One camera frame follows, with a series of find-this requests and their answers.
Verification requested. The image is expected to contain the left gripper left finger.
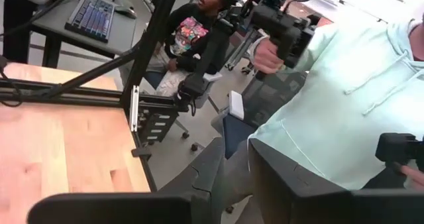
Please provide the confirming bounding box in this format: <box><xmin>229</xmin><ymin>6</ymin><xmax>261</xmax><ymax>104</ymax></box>
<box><xmin>28</xmin><ymin>136</ymin><xmax>227</xmax><ymax>224</ymax></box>

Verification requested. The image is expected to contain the dark grey desk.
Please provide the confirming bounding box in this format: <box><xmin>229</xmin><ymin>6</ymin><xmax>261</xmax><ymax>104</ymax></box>
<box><xmin>31</xmin><ymin>0</ymin><xmax>140</xmax><ymax>69</ymax></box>

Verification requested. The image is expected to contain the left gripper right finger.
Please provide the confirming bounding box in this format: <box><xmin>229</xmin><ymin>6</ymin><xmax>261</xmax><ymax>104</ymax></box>
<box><xmin>248</xmin><ymin>139</ymin><xmax>424</xmax><ymax>224</ymax></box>

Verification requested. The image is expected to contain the backlit computer keyboard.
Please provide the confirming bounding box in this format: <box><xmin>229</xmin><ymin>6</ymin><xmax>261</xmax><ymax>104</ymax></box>
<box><xmin>64</xmin><ymin>0</ymin><xmax>116</xmax><ymax>44</ymax></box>

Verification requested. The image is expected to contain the black table edge clip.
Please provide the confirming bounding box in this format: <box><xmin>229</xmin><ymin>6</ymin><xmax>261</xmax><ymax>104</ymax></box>
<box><xmin>131</xmin><ymin>146</ymin><xmax>153</xmax><ymax>159</ymax></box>

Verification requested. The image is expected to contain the black aluminium table frame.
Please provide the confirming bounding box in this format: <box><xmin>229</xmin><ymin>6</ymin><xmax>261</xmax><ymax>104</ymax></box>
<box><xmin>0</xmin><ymin>0</ymin><xmax>186</xmax><ymax>194</ymax></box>

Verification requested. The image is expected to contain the person's hand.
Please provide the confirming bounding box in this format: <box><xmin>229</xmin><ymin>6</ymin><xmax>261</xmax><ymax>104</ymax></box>
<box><xmin>399</xmin><ymin>164</ymin><xmax>424</xmax><ymax>189</ymax></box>
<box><xmin>253</xmin><ymin>37</ymin><xmax>286</xmax><ymax>75</ymax></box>

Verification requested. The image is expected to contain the person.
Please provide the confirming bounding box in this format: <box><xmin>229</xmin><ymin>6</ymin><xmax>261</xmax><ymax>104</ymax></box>
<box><xmin>117</xmin><ymin>0</ymin><xmax>240</xmax><ymax>98</ymax></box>
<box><xmin>246</xmin><ymin>3</ymin><xmax>424</xmax><ymax>192</ymax></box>

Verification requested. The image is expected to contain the blue seat office chair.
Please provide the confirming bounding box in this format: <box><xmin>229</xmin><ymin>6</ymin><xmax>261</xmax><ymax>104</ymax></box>
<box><xmin>211</xmin><ymin>70</ymin><xmax>308</xmax><ymax>162</ymax></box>
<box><xmin>142</xmin><ymin>70</ymin><xmax>223</xmax><ymax>152</ymax></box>

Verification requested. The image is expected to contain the grey computer mouse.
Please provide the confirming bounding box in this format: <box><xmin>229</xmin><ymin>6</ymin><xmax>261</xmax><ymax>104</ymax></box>
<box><xmin>113</xmin><ymin>5</ymin><xmax>138</xmax><ymax>20</ymax></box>

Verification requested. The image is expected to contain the white metal bracket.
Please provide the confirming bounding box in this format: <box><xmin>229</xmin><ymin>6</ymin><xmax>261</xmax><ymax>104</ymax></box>
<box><xmin>129</xmin><ymin>84</ymin><xmax>140</xmax><ymax>133</ymax></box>

